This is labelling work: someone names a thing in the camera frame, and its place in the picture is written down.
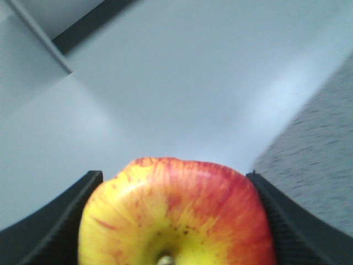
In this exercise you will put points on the red yellow apple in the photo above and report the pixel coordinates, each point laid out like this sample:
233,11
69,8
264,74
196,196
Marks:
172,211

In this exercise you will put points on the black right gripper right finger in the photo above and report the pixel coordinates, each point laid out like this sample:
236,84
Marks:
299,236

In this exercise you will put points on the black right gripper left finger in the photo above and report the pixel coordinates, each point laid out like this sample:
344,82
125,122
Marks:
50,234

